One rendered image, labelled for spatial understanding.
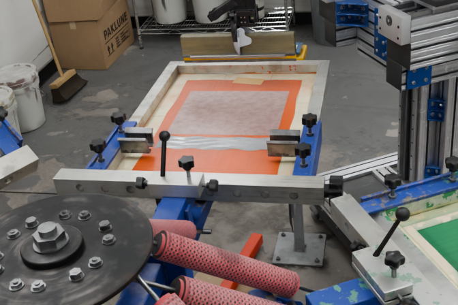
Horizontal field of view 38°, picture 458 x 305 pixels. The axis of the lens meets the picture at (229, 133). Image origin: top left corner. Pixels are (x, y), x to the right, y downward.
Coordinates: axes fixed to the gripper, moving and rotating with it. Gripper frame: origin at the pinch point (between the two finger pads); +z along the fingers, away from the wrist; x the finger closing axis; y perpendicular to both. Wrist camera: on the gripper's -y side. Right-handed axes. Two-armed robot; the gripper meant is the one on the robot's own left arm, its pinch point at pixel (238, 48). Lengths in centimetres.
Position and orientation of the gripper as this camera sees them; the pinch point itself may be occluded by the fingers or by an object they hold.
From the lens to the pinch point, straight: 219.9
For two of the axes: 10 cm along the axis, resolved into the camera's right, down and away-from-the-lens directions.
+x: 2.0, -4.9, 8.5
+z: 1.1, 8.7, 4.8
